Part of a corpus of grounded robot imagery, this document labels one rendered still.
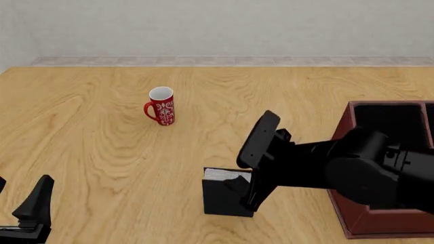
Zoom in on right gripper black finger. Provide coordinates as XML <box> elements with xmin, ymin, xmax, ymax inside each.
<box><xmin>222</xmin><ymin>175</ymin><xmax>252</xmax><ymax>202</ymax></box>

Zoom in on black book white pages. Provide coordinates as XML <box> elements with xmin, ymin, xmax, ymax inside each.
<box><xmin>202</xmin><ymin>167</ymin><xmax>255</xmax><ymax>218</ymax></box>

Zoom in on flat plate on black stalk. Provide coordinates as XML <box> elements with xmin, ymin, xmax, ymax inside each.
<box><xmin>237</xmin><ymin>110</ymin><xmax>292</xmax><ymax>169</ymax></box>

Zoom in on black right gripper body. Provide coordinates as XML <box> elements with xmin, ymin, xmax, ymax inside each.
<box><xmin>239</xmin><ymin>162</ymin><xmax>283</xmax><ymax>214</ymax></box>

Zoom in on red-brown desk caddy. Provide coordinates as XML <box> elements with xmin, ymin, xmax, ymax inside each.
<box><xmin>326</xmin><ymin>100</ymin><xmax>434</xmax><ymax>240</ymax></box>

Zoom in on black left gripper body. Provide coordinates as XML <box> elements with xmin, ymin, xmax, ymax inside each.
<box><xmin>0</xmin><ymin>220</ymin><xmax>52</xmax><ymax>244</ymax></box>

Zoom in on red mug white pattern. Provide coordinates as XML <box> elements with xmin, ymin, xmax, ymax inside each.
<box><xmin>143</xmin><ymin>86</ymin><xmax>176</xmax><ymax>126</ymax></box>

